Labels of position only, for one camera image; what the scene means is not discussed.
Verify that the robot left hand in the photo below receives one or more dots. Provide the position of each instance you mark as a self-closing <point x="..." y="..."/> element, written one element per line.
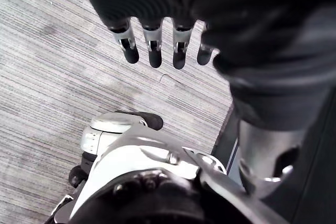
<point x="236" y="11"/>

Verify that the robot dark left foot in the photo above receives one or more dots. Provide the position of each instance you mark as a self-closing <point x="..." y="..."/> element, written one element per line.
<point x="151" y="120"/>

